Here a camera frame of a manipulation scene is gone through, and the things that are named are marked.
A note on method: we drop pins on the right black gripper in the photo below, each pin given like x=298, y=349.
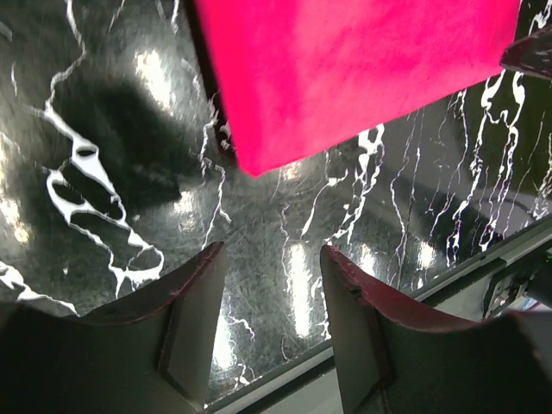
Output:
x=530, y=55

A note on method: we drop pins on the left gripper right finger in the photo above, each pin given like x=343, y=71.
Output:
x=394, y=354

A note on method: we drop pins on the bright pink t shirt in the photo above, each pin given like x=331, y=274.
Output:
x=298, y=77

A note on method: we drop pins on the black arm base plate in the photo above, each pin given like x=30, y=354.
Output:
x=513, y=275

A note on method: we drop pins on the black marble pattern mat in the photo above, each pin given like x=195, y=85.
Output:
x=117, y=167

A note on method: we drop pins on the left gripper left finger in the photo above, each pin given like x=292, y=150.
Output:
x=148, y=352

